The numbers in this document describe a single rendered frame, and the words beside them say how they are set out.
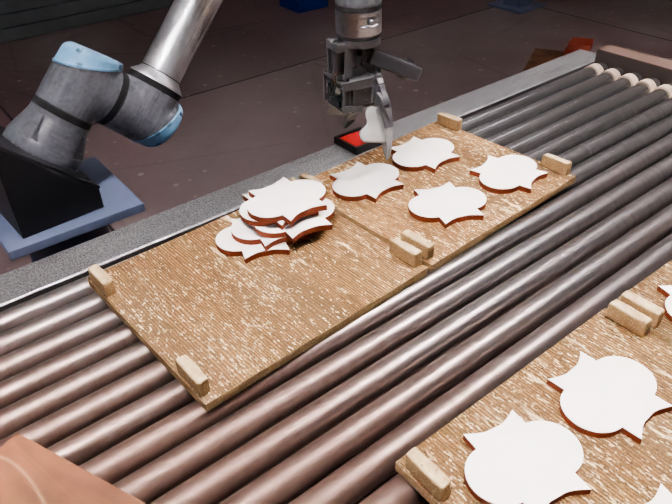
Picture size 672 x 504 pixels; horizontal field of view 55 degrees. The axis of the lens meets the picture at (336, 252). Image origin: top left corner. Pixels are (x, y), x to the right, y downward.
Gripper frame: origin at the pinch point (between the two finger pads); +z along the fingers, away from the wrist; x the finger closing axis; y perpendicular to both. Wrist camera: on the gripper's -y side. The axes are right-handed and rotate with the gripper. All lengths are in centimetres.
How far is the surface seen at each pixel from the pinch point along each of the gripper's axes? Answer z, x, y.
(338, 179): 7.6, -2.9, 5.0
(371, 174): 7.6, -1.3, -1.3
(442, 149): 7.6, -2.7, -18.9
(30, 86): 103, -358, 40
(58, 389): 10, 22, 61
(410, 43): 102, -294, -211
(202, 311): 8.8, 19.0, 39.7
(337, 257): 8.7, 17.4, 16.3
